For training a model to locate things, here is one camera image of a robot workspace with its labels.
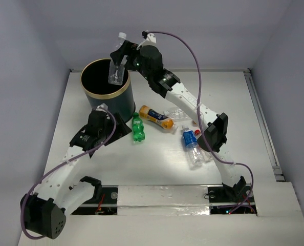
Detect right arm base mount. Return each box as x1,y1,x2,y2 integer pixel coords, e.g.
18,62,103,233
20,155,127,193
203,186,257,215

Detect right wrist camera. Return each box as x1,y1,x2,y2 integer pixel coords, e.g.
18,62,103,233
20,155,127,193
137,31,157,49

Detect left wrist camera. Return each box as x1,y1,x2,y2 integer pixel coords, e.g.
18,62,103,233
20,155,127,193
95,103,108,112

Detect green soda bottle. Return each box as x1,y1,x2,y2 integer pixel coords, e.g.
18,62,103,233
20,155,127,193
132,112,145,142

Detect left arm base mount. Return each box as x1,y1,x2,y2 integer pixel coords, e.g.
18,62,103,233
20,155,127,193
72,186,118,215

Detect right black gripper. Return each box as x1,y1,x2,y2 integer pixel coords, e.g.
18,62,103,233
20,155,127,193
109,40,152,81

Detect blue label water bottle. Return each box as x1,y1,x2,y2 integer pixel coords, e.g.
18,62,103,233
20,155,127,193
182,126,205,167

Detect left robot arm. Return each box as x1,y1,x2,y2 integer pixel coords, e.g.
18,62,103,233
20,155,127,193
20,106,131,240

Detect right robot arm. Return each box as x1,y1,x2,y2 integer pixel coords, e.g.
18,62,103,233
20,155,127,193
110,40,246,202

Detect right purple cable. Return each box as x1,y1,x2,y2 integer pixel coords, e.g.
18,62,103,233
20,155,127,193
146,31,255,214

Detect red cap clear bottle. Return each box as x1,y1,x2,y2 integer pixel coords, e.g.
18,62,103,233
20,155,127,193
194,129,212,162

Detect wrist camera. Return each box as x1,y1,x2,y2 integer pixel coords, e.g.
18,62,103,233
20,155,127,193
137,31,157,49
95,103,108,112

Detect dark bin with gold rim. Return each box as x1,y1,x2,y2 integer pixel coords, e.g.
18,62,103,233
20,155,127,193
80,58,136,122

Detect clear water bottle white cap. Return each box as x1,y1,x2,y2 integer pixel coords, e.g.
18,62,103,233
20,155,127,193
108,32,126,86

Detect yellow milk tea bottle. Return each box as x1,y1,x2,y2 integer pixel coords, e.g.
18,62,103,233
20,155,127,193
139,105,178,131

